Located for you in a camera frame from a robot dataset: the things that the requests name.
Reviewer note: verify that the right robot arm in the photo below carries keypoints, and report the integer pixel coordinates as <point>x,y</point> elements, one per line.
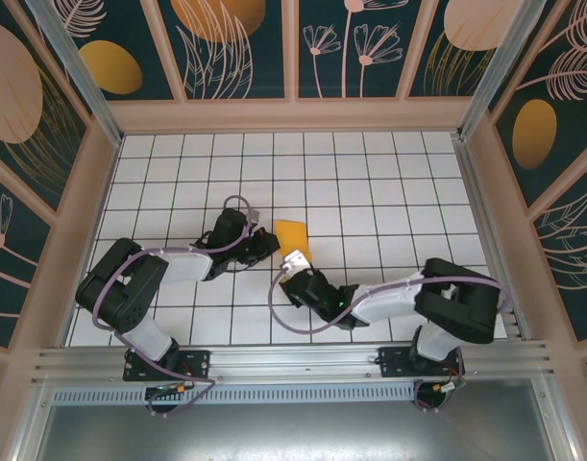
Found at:
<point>389,298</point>

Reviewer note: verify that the aluminium corner post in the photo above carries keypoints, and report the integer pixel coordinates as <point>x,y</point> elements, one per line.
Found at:
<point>77,67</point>
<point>504,57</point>

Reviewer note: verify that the orange paper sheet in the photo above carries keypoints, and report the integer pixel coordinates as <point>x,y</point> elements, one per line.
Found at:
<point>293,233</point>

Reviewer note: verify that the aluminium frame bar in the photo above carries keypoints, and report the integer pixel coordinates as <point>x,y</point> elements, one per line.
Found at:
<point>31,422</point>
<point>559,422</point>

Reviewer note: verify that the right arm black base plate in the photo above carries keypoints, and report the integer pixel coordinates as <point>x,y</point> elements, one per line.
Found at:
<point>391,365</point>

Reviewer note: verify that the aluminium side rail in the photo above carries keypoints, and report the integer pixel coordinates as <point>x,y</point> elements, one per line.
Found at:
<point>485,216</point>

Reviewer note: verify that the long aluminium mounting rail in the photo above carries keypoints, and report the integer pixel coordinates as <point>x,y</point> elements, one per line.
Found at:
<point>293,360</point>

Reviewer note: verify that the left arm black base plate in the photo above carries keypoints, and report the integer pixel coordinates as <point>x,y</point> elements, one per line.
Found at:
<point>197,365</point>

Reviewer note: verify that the grey metal sheet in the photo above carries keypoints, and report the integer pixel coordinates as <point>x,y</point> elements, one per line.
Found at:
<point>293,434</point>

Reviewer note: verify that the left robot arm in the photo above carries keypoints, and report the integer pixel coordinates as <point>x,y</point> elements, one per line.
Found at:
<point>187,264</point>

